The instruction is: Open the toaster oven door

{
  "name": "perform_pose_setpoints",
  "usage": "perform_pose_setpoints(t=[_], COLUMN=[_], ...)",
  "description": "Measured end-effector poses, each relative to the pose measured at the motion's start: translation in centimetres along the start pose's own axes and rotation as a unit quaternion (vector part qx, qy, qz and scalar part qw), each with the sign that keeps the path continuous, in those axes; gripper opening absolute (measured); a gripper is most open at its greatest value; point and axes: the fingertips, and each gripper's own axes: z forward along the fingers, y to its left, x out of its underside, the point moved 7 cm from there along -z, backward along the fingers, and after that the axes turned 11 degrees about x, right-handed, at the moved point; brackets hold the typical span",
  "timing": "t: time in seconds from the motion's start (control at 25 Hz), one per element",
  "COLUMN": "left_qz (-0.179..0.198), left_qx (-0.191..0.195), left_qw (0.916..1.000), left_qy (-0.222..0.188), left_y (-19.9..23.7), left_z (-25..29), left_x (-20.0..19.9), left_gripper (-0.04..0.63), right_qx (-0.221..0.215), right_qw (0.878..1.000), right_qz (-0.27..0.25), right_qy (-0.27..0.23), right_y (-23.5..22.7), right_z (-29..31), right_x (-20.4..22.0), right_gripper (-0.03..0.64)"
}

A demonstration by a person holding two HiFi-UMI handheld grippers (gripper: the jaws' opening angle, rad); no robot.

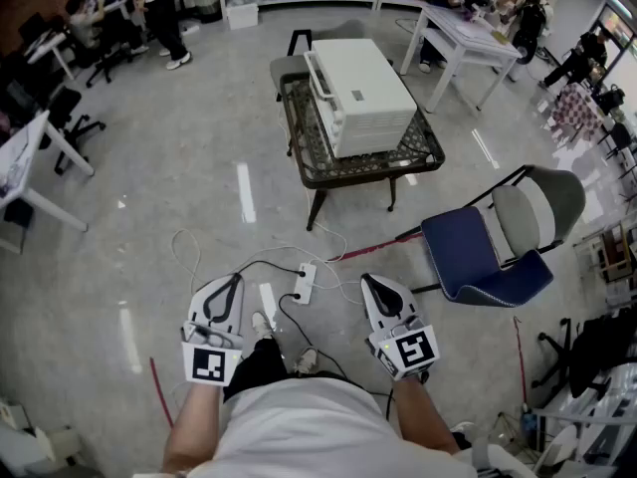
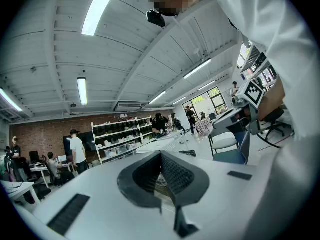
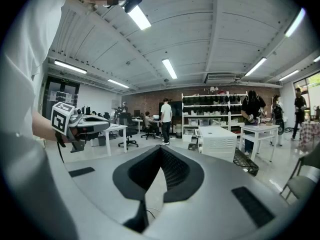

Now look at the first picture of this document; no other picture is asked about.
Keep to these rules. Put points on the white power strip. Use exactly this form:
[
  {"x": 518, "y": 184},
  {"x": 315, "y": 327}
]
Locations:
[{"x": 304, "y": 284}]

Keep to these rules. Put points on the office chair with black jacket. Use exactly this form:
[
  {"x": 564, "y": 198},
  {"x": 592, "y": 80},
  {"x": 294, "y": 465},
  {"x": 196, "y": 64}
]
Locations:
[{"x": 602, "y": 351}]

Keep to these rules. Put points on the white square table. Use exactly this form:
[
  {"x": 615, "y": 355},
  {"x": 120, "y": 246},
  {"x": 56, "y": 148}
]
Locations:
[{"x": 463, "y": 45}]

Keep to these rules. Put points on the person's black trousers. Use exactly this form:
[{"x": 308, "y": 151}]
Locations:
[{"x": 256, "y": 366}]

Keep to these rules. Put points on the white oven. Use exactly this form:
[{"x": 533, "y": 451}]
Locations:
[{"x": 363, "y": 87}]

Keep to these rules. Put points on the white plate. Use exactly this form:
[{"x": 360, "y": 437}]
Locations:
[{"x": 469, "y": 29}]

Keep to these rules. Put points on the white plastic chair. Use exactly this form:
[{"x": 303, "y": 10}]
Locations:
[{"x": 562, "y": 446}]

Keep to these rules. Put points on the dark framed window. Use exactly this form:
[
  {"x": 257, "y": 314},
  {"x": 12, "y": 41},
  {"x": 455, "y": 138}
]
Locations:
[{"x": 617, "y": 25}]

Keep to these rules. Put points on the dark wicker glass-top table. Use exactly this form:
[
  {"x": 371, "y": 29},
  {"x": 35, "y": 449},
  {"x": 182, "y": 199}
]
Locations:
[{"x": 368, "y": 165}]

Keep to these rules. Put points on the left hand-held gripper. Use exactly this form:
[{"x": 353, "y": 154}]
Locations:
[{"x": 211, "y": 366}]

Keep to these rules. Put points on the small wooden table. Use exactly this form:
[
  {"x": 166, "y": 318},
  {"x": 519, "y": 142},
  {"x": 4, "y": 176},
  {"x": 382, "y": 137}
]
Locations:
[{"x": 617, "y": 259}]

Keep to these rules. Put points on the white box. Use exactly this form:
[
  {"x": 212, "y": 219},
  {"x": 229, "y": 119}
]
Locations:
[{"x": 242, "y": 16}]

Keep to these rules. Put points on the blue bottle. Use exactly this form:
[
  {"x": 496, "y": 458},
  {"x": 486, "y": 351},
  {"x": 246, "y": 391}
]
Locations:
[{"x": 528, "y": 422}]

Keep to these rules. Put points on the small white floor object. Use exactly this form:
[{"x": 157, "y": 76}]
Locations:
[{"x": 189, "y": 29}]

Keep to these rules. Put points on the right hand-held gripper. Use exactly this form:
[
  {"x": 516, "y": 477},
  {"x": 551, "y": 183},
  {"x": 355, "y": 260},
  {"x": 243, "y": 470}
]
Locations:
[{"x": 413, "y": 351}]

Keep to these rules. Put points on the person's right forearm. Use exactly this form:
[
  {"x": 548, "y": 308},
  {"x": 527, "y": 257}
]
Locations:
[{"x": 423, "y": 416}]

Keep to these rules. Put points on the person's white shirt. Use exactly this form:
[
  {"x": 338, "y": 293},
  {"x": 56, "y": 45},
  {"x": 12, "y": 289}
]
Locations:
[{"x": 308, "y": 436}]

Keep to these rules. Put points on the grey folding chair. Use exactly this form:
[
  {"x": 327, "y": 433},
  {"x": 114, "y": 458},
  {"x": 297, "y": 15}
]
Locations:
[{"x": 517, "y": 217}]

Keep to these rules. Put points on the person's white shoe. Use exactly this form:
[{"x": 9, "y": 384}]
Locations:
[
  {"x": 304, "y": 359},
  {"x": 261, "y": 324}
]

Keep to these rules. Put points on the checkered cloth table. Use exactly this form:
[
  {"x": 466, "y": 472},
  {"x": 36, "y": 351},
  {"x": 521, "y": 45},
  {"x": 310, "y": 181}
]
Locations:
[{"x": 574, "y": 110}]

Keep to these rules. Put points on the grey padded armchair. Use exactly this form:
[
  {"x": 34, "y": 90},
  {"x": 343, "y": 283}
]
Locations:
[{"x": 288, "y": 65}]

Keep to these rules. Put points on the blue folding chair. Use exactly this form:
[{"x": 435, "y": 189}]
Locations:
[{"x": 458, "y": 247}]

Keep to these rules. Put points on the white desk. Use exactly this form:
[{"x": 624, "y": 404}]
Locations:
[{"x": 25, "y": 152}]

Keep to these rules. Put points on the person's left white shoe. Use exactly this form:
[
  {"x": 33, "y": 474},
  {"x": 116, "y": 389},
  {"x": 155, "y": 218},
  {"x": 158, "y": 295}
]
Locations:
[{"x": 261, "y": 324}]

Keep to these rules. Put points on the person's right white shoe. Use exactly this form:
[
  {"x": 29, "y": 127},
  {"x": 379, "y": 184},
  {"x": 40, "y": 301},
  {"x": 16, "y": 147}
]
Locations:
[{"x": 304, "y": 359}]

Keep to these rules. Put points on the person's left forearm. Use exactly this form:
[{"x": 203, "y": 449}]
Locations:
[{"x": 191, "y": 426}]

